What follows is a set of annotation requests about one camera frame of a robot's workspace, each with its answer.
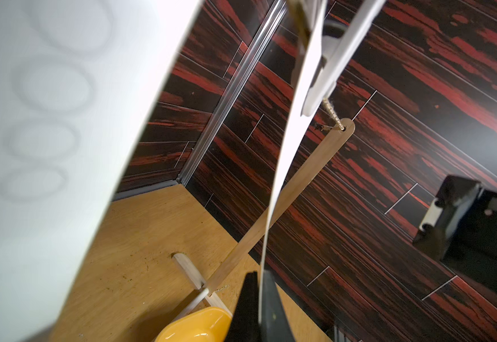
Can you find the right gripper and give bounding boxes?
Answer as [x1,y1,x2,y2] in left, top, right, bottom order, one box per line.
[413,175,497,294]

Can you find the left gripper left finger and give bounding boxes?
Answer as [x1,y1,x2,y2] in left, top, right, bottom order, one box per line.
[224,272,261,342]

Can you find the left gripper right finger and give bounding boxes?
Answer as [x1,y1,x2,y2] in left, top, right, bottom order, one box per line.
[260,270,295,342]

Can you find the white postcard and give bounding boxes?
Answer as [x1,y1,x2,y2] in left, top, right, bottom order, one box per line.
[258,1,327,323]
[0,1,201,341]

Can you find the yellow plastic tray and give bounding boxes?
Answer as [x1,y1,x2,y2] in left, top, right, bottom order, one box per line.
[154,306,232,342]

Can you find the wooden string rack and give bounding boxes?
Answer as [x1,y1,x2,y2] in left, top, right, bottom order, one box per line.
[174,97,355,321]

